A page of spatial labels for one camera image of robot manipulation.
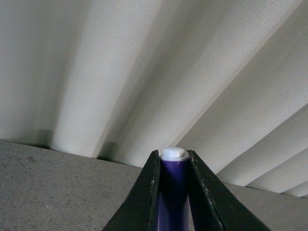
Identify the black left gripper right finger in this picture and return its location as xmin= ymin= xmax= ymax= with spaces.
xmin=188 ymin=150 xmax=270 ymax=231

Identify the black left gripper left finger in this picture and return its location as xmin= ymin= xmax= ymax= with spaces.
xmin=103 ymin=150 xmax=160 ymax=231

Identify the purple pen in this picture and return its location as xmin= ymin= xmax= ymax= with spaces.
xmin=158 ymin=147 xmax=189 ymax=231

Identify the white pleated curtain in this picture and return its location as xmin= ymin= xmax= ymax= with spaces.
xmin=0 ymin=0 xmax=308 ymax=197

